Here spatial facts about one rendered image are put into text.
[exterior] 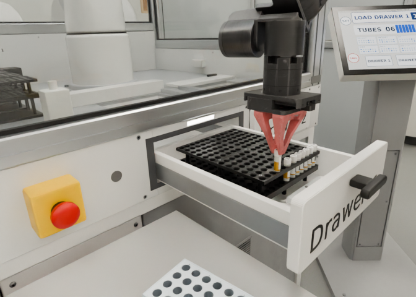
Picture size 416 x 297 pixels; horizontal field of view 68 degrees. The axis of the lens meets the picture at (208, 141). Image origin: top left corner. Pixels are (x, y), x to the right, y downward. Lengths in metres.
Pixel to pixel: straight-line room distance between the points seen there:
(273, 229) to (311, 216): 0.06
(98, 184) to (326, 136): 1.94
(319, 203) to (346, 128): 1.86
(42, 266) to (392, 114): 1.31
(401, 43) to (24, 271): 1.33
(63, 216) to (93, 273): 0.12
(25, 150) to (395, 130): 1.34
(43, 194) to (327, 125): 2.03
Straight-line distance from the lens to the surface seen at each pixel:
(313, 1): 0.52
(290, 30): 0.46
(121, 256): 0.58
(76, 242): 0.62
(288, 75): 0.46
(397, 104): 1.46
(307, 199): 0.39
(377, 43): 1.35
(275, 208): 0.44
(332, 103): 2.26
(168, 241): 0.60
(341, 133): 2.30
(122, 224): 0.66
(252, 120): 0.81
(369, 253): 1.77
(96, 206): 0.60
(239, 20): 0.52
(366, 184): 0.49
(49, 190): 0.51
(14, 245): 0.58
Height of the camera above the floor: 1.12
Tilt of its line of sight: 20 degrees down
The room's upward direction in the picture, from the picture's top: 2 degrees counter-clockwise
